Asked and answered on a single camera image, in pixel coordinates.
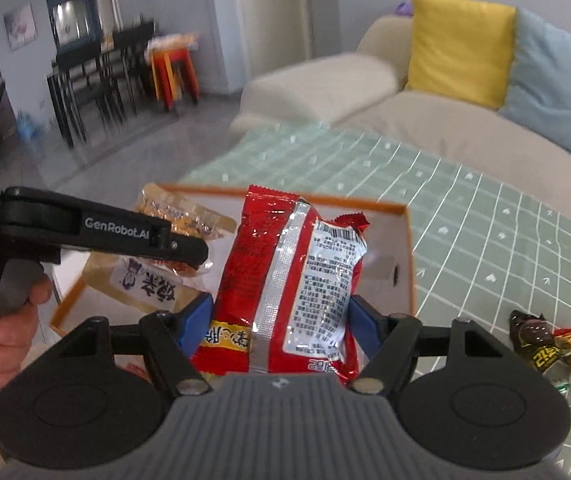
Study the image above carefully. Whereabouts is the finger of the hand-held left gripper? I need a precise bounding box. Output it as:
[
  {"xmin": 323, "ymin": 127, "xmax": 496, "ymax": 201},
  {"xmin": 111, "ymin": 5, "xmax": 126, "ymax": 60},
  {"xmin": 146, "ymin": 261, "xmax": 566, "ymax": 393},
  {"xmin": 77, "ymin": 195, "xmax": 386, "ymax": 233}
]
[{"xmin": 148, "ymin": 227, "xmax": 210, "ymax": 269}]

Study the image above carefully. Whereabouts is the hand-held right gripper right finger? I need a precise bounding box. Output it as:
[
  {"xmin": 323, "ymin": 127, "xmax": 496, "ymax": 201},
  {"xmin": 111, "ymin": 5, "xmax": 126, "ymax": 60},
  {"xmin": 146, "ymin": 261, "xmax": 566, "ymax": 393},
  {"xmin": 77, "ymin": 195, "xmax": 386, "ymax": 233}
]
[{"xmin": 349, "ymin": 296, "xmax": 516, "ymax": 395}]

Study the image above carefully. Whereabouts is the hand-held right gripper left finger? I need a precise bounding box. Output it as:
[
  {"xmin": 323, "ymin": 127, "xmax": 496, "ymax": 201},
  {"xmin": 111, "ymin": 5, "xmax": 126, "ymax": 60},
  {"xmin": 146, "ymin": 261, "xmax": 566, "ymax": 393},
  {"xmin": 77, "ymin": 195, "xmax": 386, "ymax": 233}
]
[{"xmin": 58, "ymin": 292, "xmax": 215, "ymax": 396}]

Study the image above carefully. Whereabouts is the clear peanut snack packet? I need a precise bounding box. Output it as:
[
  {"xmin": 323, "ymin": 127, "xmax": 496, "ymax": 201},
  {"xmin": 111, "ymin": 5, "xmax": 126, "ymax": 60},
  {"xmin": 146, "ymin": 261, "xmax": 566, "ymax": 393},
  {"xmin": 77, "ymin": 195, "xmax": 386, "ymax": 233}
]
[{"xmin": 83, "ymin": 184, "xmax": 239, "ymax": 307}]

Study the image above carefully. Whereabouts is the large red snack packet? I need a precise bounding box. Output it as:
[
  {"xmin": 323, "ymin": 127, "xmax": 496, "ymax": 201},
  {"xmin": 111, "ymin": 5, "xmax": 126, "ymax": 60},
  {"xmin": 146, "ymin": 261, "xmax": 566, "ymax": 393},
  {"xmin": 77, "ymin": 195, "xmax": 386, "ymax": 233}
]
[{"xmin": 190, "ymin": 185, "xmax": 370, "ymax": 378}]

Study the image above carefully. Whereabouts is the orange cardboard box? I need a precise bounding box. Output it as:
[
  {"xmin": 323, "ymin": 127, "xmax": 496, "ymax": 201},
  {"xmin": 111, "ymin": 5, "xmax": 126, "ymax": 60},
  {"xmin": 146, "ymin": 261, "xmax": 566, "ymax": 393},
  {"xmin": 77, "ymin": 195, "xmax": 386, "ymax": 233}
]
[{"xmin": 50, "ymin": 182, "xmax": 416, "ymax": 333}]

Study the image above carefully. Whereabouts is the person's left hand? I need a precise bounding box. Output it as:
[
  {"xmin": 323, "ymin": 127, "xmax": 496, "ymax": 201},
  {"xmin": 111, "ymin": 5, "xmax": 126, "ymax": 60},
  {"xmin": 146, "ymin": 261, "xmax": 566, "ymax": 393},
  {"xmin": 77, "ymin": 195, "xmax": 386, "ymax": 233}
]
[{"xmin": 0, "ymin": 280, "xmax": 54, "ymax": 388}]

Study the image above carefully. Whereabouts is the blue water bottle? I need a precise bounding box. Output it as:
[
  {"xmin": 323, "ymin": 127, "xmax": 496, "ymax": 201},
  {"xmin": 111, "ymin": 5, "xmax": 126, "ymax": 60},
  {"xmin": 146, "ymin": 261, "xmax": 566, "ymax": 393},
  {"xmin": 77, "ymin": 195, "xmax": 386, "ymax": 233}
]
[{"xmin": 16, "ymin": 110, "xmax": 36, "ymax": 143}]

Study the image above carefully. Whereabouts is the black dining chair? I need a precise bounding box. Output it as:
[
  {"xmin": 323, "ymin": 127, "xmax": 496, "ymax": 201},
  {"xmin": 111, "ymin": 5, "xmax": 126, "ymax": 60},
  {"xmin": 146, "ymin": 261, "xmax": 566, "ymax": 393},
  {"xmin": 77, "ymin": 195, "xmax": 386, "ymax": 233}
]
[
  {"xmin": 47, "ymin": 40, "xmax": 116, "ymax": 150},
  {"xmin": 110, "ymin": 19, "xmax": 157, "ymax": 117}
]

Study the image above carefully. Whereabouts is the green checked tablecloth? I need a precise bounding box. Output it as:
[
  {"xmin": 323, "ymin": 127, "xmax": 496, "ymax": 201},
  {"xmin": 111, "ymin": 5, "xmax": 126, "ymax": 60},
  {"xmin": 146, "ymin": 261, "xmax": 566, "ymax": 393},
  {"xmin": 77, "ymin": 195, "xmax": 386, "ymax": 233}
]
[{"xmin": 178, "ymin": 125, "xmax": 571, "ymax": 480}]

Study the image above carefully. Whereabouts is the dark brown snack packet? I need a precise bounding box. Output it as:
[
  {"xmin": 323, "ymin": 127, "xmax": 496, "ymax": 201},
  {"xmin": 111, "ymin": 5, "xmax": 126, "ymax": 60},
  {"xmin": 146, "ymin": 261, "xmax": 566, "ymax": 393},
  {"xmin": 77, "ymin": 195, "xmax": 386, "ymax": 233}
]
[{"xmin": 509, "ymin": 310, "xmax": 562, "ymax": 373}]

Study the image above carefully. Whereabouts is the red stool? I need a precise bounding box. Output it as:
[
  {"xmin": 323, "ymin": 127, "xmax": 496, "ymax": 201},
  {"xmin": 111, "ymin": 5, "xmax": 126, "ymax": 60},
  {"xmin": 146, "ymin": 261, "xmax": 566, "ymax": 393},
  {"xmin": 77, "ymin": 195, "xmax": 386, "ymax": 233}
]
[{"xmin": 148, "ymin": 35, "xmax": 201, "ymax": 111}]

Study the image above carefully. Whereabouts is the beige sofa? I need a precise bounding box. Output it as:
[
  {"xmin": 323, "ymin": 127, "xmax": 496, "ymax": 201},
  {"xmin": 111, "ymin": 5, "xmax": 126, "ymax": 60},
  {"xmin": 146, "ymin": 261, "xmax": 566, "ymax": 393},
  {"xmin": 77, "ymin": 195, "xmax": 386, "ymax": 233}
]
[{"xmin": 230, "ymin": 12, "xmax": 571, "ymax": 236}]

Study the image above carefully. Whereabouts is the white door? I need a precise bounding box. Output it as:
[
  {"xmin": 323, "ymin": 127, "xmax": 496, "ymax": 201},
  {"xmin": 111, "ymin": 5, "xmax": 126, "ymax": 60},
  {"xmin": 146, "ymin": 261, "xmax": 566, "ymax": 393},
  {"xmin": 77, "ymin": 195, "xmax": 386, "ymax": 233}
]
[{"xmin": 246, "ymin": 0, "xmax": 315, "ymax": 68}]

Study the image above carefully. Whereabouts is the yellow pillow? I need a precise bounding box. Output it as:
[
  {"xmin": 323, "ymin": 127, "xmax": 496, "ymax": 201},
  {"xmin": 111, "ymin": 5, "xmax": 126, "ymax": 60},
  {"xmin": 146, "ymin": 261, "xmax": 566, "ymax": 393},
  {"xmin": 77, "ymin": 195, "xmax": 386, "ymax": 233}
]
[{"xmin": 405, "ymin": 0, "xmax": 517, "ymax": 110}]

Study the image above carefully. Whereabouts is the light blue pillow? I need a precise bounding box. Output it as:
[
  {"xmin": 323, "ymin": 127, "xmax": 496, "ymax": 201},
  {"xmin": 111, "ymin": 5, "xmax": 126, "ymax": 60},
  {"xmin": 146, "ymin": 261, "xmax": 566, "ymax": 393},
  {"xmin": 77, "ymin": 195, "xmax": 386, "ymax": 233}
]
[{"xmin": 498, "ymin": 7, "xmax": 571, "ymax": 171}]

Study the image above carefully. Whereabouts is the small wall picture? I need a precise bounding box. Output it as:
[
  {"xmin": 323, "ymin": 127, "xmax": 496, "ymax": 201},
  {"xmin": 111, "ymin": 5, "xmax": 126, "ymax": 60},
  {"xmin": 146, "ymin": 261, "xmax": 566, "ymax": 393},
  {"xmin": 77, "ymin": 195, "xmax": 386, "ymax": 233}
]
[{"xmin": 3, "ymin": 2, "xmax": 39, "ymax": 51}]

